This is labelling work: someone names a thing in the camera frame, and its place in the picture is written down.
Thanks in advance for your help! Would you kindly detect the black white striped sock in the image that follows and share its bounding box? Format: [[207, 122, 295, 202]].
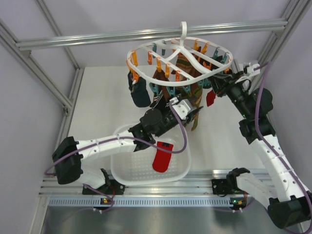
[[150, 93, 168, 112]]

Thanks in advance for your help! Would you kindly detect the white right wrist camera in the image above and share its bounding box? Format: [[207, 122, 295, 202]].
[[243, 62, 260, 77]]

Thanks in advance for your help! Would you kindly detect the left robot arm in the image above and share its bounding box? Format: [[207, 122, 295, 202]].
[[52, 104, 201, 194]]

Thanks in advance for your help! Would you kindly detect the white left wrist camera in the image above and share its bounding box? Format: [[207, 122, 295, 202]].
[[169, 97, 195, 120]]

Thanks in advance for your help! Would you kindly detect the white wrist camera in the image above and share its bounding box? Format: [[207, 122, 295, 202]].
[[169, 97, 195, 120], [243, 62, 260, 77]]

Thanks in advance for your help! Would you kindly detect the red santa sock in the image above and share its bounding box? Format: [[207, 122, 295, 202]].
[[206, 90, 216, 107]]

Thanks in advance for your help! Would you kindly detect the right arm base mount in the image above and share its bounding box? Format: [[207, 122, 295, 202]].
[[212, 168, 250, 197]]

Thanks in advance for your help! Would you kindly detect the aluminium top rail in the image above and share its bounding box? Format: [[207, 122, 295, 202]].
[[16, 18, 288, 51]]

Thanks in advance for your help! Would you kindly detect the brown sock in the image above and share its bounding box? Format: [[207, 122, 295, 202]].
[[153, 70, 169, 82]]

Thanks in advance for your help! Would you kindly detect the olive striped sock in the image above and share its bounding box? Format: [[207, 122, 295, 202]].
[[175, 55, 204, 131]]

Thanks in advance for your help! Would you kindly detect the plain red sock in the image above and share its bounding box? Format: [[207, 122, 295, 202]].
[[152, 141, 174, 173]]

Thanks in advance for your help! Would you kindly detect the white round clip hanger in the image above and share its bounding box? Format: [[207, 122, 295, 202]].
[[126, 21, 234, 87]]

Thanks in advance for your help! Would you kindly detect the orange clothes peg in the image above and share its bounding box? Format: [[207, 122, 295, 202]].
[[156, 57, 162, 72]]

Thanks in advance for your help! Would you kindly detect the perforated cable tray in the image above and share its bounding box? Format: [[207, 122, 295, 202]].
[[49, 196, 247, 207]]

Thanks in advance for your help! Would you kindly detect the translucent white plastic basket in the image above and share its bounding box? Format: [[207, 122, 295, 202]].
[[111, 124, 191, 186]]

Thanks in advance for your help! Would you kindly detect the teal clothes peg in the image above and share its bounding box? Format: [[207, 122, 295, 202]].
[[166, 86, 176, 97]]

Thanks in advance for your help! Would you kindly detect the navy blue sock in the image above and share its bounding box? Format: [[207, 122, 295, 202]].
[[127, 71, 151, 108]]

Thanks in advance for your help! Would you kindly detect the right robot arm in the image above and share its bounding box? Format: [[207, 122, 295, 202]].
[[209, 72, 312, 229]]

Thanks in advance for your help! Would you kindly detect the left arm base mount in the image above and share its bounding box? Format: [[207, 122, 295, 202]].
[[82, 179, 125, 195]]

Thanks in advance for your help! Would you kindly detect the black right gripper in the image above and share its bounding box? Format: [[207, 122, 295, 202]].
[[207, 71, 251, 118]]

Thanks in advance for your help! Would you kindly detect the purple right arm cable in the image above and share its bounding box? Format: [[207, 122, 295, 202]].
[[254, 60, 312, 234]]

